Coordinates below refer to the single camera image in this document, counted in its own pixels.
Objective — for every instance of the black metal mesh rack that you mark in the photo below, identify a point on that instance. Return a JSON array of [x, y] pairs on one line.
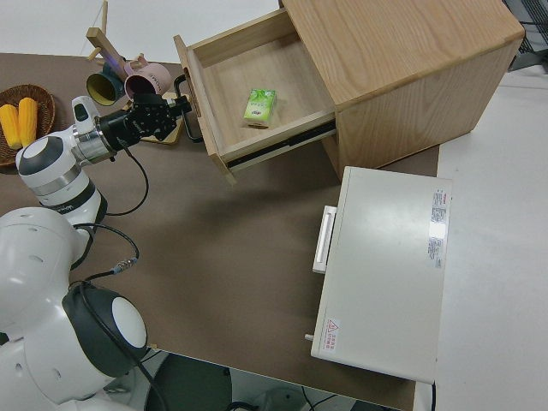
[[533, 47]]

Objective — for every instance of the green tissue pack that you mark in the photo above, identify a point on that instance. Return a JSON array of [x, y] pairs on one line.
[[259, 107]]

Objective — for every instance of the brown wicker basket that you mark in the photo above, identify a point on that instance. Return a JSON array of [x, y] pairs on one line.
[[45, 103]]

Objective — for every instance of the yellow corn cob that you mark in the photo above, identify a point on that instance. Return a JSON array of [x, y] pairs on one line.
[[27, 122], [9, 126]]

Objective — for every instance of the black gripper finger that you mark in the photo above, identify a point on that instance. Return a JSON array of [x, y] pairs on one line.
[[169, 122], [177, 105]]

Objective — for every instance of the wooden mug tree stand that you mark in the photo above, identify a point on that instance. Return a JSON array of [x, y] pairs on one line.
[[97, 39]]

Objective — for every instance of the white toaster oven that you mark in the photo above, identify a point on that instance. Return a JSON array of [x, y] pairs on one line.
[[385, 278]]

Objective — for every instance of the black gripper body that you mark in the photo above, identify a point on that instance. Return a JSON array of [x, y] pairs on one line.
[[143, 120]]

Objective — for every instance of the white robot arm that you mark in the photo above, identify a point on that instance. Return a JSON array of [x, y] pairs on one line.
[[55, 180]]

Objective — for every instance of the light wooden cabinet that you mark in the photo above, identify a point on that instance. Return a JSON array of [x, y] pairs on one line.
[[406, 51]]

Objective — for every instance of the dark blue mug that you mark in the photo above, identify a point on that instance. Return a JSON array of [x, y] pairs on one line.
[[100, 87]]

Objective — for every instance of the light wooden drawer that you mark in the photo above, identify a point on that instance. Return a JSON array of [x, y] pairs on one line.
[[231, 85]]

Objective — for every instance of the black metal drawer slide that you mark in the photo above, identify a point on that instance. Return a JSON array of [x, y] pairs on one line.
[[299, 137]]

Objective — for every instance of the pink mug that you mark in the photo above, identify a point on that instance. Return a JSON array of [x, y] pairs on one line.
[[150, 79]]

